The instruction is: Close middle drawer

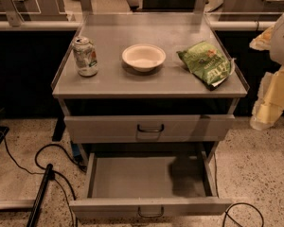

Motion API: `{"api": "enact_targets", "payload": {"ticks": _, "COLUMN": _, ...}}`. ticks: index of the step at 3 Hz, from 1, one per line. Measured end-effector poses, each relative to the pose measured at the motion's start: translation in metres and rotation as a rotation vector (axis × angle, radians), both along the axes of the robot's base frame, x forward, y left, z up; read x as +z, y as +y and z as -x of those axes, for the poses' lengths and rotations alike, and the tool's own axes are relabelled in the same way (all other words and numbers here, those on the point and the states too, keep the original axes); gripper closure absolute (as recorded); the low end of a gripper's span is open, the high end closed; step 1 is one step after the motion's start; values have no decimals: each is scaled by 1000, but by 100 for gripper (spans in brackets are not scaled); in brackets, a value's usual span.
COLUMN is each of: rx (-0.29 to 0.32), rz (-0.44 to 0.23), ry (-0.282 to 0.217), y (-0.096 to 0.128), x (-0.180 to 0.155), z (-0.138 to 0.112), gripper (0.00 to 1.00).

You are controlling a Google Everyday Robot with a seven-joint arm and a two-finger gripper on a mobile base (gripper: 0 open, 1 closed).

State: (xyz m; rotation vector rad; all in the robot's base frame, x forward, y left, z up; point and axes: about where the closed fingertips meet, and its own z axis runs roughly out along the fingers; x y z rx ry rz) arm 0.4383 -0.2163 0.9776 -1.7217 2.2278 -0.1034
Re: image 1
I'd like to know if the grey drawer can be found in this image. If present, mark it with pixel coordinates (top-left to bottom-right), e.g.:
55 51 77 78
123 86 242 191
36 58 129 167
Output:
64 114 235 144
70 152 232 218

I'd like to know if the green chip bag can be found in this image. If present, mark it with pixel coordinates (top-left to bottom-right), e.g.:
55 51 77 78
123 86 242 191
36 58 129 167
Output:
177 41 234 91

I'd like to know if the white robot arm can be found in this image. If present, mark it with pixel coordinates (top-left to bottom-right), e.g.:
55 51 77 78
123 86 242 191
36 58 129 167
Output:
249 13 284 131

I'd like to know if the grey metal drawer cabinet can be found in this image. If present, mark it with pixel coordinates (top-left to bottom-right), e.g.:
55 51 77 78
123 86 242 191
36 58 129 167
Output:
50 12 250 163

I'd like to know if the black cable right floor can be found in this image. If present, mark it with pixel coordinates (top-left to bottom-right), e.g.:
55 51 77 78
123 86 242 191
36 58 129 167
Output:
213 153 265 227

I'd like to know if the grey top drawer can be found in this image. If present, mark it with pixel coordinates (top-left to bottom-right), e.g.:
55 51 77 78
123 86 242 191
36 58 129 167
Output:
64 114 235 144

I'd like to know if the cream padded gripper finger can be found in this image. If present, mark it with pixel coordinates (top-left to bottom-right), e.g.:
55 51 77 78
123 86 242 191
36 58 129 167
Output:
250 65 284 131

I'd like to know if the black floor bar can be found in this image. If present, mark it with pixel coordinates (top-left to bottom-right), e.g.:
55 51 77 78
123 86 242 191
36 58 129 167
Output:
27 164 53 227

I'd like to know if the white horizontal rail pipe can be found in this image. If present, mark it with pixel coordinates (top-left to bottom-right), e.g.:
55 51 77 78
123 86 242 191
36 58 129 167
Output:
0 21 275 31

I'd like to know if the crushed white soda can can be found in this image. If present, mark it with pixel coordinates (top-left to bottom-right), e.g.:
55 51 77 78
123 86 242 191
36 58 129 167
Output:
72 36 98 77

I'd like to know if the white paper bowl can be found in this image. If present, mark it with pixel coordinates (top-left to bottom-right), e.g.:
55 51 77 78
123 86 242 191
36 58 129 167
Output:
122 44 166 72

